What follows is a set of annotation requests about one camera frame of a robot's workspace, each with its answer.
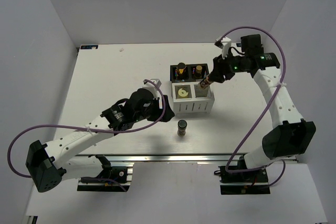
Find XDOF logo sticker left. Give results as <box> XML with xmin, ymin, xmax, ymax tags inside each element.
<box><xmin>80</xmin><ymin>45</ymin><xmax>98</xmax><ymax>50</ymax></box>

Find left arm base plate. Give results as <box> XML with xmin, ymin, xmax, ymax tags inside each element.
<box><xmin>77</xmin><ymin>164</ymin><xmax>133</xmax><ymax>193</ymax></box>

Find white squeeze bottle yellow cap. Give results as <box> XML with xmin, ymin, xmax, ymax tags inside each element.
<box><xmin>177</xmin><ymin>87</ymin><xmax>189</xmax><ymax>99</ymax></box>

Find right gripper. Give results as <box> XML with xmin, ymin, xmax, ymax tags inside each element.
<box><xmin>208</xmin><ymin>50</ymin><xmax>248</xmax><ymax>83</ymax></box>

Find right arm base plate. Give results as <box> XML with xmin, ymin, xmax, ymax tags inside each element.
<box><xmin>214</xmin><ymin>166</ymin><xmax>270</xmax><ymax>195</ymax></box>

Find brown bottle gold cap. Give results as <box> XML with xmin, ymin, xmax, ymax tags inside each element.
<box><xmin>194</xmin><ymin>65</ymin><xmax>203</xmax><ymax>80</ymax></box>

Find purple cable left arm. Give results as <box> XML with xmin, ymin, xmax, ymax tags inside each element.
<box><xmin>7</xmin><ymin>79</ymin><xmax>166</xmax><ymax>193</ymax></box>

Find white metal organizer rack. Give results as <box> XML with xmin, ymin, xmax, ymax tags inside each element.
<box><xmin>172</xmin><ymin>82</ymin><xmax>215</xmax><ymax>114</ymax></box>

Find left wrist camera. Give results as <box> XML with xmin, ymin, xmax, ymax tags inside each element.
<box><xmin>142</xmin><ymin>79</ymin><xmax>162</xmax><ymax>91</ymax></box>

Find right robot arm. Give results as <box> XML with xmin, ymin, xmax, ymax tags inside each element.
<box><xmin>205</xmin><ymin>34</ymin><xmax>316</xmax><ymax>182</ymax></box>

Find spice jar black lid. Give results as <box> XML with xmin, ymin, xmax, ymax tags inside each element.
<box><xmin>177</xmin><ymin>120</ymin><xmax>187</xmax><ymax>136</ymax></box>
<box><xmin>199</xmin><ymin>76</ymin><xmax>212</xmax><ymax>89</ymax></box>

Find tall dark sauce bottle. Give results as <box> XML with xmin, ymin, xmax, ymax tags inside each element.
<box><xmin>176</xmin><ymin>62</ymin><xmax>186</xmax><ymax>81</ymax></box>

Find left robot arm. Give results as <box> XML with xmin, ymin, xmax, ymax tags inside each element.
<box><xmin>26</xmin><ymin>88</ymin><xmax>175</xmax><ymax>193</ymax></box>

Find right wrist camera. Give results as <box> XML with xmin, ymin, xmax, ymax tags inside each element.
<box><xmin>214</xmin><ymin>37</ymin><xmax>232</xmax><ymax>59</ymax></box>

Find black metal organizer rack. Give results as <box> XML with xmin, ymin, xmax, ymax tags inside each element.
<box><xmin>170</xmin><ymin>63</ymin><xmax>209</xmax><ymax>83</ymax></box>

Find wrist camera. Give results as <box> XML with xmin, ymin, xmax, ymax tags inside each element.
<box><xmin>214</xmin><ymin>37</ymin><xmax>232</xmax><ymax>59</ymax></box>
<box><xmin>142</xmin><ymin>79</ymin><xmax>162</xmax><ymax>91</ymax></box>

